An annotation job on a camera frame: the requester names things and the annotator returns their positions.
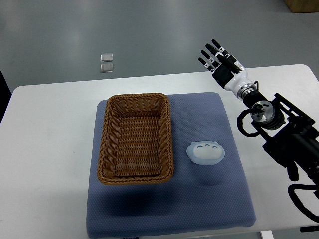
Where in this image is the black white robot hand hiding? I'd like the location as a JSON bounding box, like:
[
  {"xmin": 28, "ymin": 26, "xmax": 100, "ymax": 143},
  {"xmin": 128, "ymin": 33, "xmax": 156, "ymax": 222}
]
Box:
[{"xmin": 198, "ymin": 39, "xmax": 257, "ymax": 98}]

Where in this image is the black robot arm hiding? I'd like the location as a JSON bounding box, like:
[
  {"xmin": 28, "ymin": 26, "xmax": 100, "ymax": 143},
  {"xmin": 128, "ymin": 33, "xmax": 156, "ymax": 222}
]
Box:
[{"xmin": 237, "ymin": 83, "xmax": 319, "ymax": 191}]

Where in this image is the brown wicker basket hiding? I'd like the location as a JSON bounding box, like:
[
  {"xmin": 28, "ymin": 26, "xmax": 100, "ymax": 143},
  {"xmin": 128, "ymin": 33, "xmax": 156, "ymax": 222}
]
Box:
[{"xmin": 97, "ymin": 93, "xmax": 174, "ymax": 185}]

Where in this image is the cardboard box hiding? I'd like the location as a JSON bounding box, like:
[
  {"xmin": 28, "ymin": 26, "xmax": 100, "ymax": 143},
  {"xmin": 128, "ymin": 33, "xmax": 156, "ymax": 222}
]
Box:
[{"xmin": 284, "ymin": 0, "xmax": 319, "ymax": 13}]

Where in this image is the upper metal floor plate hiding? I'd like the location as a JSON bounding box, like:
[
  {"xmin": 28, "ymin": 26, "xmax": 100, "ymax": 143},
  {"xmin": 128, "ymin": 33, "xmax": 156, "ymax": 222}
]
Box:
[{"xmin": 100, "ymin": 53, "xmax": 113, "ymax": 62}]

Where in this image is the blue quilted mat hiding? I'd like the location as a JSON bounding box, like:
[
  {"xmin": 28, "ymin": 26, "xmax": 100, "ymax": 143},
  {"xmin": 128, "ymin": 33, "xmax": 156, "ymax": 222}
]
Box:
[{"xmin": 87, "ymin": 92, "xmax": 256, "ymax": 238}]

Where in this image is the dark object at left edge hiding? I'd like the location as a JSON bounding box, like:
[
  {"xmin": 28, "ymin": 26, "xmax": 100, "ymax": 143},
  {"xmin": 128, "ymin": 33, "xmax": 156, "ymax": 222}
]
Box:
[{"xmin": 0, "ymin": 71, "xmax": 12, "ymax": 121}]

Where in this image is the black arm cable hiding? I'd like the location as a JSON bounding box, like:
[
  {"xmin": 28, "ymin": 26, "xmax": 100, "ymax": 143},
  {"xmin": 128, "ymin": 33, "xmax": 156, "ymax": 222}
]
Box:
[{"xmin": 287, "ymin": 183, "xmax": 319, "ymax": 224}]

